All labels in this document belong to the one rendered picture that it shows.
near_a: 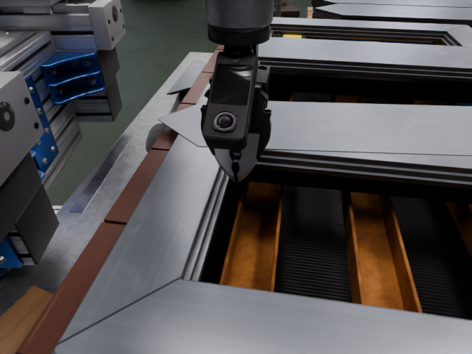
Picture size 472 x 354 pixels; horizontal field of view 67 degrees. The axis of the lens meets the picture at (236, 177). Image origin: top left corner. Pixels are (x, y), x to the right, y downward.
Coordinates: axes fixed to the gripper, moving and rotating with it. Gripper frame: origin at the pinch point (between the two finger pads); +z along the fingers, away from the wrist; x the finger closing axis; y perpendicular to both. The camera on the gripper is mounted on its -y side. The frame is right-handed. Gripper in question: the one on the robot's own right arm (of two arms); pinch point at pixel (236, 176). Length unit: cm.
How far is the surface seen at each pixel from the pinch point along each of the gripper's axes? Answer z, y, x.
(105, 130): 85, 146, 110
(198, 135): 0.7, 11.6, 8.5
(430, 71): 2, 53, -40
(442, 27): 1, 92, -53
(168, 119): 0.8, 16.4, 15.4
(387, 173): 2.6, 8.2, -22.7
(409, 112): 0.9, 26.4, -29.2
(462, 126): 0.8, 22.3, -37.5
